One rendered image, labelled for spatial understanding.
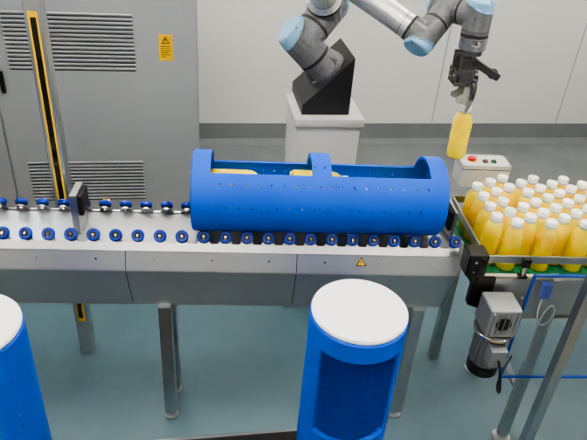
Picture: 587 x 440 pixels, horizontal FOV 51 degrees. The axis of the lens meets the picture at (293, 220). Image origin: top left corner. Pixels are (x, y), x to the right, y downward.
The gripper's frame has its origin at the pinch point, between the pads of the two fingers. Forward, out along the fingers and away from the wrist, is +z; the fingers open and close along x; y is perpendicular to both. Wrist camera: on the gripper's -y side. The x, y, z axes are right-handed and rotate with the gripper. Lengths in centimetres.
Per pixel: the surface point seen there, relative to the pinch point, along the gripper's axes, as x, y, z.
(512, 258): 31, -15, 43
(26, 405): 77, 138, 59
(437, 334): -18, -16, 124
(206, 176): 18, 90, 18
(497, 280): 33, -11, 51
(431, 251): 21, 10, 47
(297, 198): 22, 60, 24
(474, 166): -13.7, -14.0, 30.2
